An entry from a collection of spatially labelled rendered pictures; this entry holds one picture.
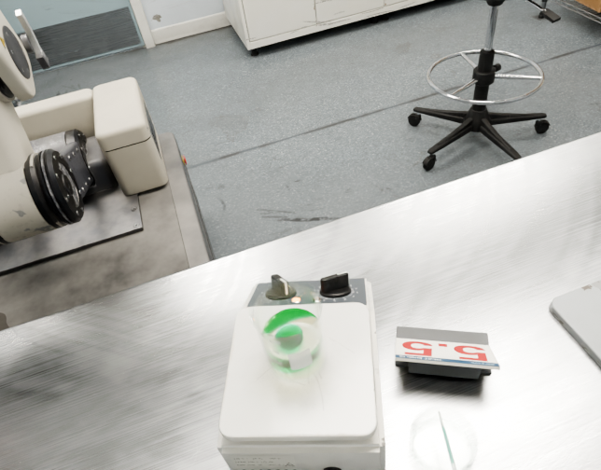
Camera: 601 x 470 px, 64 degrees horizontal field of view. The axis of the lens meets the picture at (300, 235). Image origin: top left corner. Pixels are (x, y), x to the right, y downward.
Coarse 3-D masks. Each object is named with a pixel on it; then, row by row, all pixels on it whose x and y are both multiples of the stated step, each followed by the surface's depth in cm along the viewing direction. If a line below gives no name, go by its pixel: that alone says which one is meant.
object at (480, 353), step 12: (408, 348) 46; (420, 348) 46; (432, 348) 47; (444, 348) 47; (456, 348) 47; (468, 348) 47; (480, 348) 47; (468, 360) 43; (480, 360) 43; (492, 360) 44
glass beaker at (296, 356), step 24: (264, 288) 37; (288, 288) 37; (312, 288) 36; (264, 312) 38; (312, 312) 38; (264, 336) 34; (288, 336) 33; (312, 336) 35; (288, 360) 36; (312, 360) 36
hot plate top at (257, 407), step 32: (352, 320) 42; (256, 352) 41; (352, 352) 40; (256, 384) 39; (288, 384) 38; (320, 384) 38; (352, 384) 38; (224, 416) 37; (256, 416) 37; (288, 416) 36; (320, 416) 36; (352, 416) 36
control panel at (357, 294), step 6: (312, 282) 52; (318, 282) 52; (354, 282) 51; (360, 282) 51; (318, 288) 50; (354, 288) 50; (360, 288) 49; (354, 294) 48; (360, 294) 48; (324, 300) 47; (330, 300) 47; (336, 300) 47; (342, 300) 47; (348, 300) 47; (354, 300) 47; (360, 300) 46; (366, 300) 46
